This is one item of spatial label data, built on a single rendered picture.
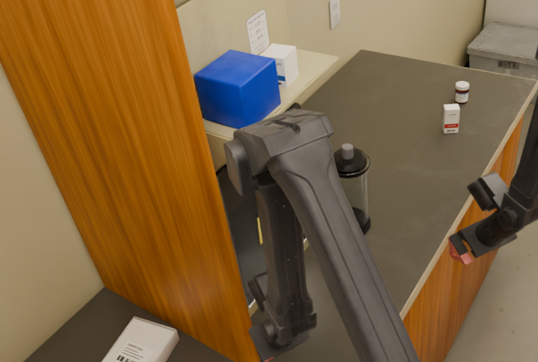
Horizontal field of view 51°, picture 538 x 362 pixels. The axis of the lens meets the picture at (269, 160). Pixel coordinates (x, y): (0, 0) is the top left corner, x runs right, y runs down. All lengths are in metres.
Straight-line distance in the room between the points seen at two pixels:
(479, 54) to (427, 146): 1.99
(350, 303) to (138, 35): 0.47
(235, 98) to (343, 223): 0.40
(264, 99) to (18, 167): 0.61
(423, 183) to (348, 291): 1.14
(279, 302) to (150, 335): 0.56
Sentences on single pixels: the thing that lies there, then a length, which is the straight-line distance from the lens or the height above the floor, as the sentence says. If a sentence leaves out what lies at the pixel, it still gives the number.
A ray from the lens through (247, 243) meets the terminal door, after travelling 1.22.
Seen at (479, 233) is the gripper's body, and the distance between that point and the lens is 1.26.
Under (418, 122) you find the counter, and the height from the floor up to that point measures 0.94.
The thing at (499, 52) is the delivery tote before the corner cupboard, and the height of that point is 0.33.
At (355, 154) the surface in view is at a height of 1.18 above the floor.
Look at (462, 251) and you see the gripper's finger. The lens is 1.28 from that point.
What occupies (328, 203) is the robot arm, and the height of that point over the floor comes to 1.65.
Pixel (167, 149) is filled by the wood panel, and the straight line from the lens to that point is 0.91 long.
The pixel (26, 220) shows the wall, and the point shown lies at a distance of 1.38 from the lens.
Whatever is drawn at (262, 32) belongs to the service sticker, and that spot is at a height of 1.58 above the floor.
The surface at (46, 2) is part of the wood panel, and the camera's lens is 0.96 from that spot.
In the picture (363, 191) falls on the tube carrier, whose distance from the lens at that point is 1.43.
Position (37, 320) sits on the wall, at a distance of 1.52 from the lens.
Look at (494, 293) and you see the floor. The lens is 2.67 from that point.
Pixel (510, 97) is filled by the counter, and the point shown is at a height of 0.94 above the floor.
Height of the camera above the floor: 2.03
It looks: 37 degrees down
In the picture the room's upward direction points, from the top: 9 degrees counter-clockwise
